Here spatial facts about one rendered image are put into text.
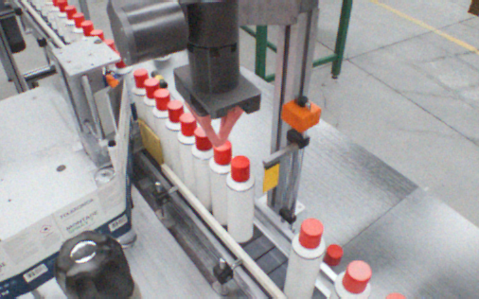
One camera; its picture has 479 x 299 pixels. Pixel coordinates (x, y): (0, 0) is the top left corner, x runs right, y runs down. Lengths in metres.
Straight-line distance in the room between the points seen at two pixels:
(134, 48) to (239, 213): 0.43
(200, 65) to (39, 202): 0.64
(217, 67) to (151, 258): 0.48
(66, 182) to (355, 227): 0.67
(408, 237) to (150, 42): 0.73
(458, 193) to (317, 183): 1.46
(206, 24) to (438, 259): 0.72
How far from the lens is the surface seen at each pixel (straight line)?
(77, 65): 0.86
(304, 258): 0.61
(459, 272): 0.94
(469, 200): 2.36
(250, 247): 0.80
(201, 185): 0.79
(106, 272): 0.46
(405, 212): 0.99
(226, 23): 0.40
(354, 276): 0.55
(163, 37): 0.37
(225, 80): 0.43
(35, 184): 1.02
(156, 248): 0.81
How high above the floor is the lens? 1.55
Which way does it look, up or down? 42 degrees down
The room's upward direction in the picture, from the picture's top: straight up
